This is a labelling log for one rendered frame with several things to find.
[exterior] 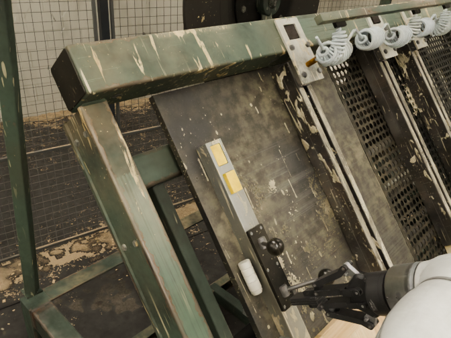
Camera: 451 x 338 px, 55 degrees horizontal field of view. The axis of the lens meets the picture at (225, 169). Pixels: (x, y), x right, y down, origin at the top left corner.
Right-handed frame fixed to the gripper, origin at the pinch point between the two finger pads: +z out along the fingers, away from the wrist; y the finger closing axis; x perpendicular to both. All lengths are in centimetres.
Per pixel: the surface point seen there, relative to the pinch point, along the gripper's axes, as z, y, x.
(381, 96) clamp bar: 13, -32, 88
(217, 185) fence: 14.0, -28.2, 2.0
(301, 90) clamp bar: 8, -42, 39
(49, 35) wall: 384, -255, 169
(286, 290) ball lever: 9.6, 0.0, 4.3
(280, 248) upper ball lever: -0.1, -11.6, -1.1
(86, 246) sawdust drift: 250, -23, 58
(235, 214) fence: 12.2, -20.3, 2.0
